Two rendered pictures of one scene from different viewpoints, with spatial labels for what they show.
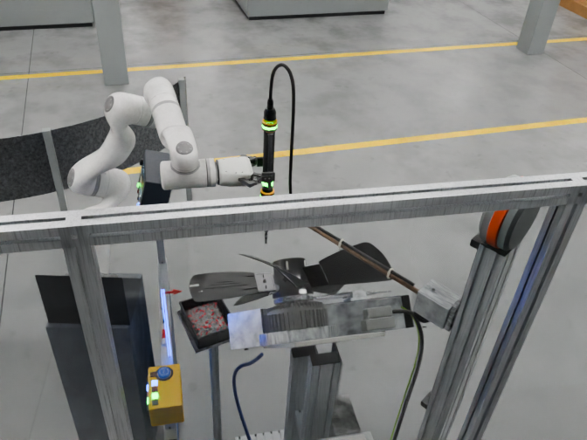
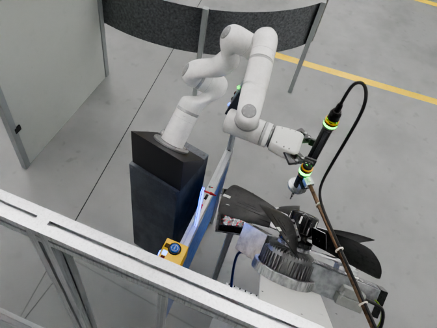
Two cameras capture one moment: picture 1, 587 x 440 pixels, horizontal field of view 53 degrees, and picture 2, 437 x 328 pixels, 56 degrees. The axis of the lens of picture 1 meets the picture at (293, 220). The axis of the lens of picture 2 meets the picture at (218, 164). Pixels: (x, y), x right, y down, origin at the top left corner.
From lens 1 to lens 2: 0.54 m
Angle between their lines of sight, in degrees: 23
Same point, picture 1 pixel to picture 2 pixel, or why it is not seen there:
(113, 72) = not seen: outside the picture
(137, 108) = (245, 45)
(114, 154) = (218, 69)
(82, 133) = (230, 19)
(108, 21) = not seen: outside the picture
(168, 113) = (258, 68)
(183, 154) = (244, 116)
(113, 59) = not seen: outside the picture
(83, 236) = (43, 239)
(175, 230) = (120, 273)
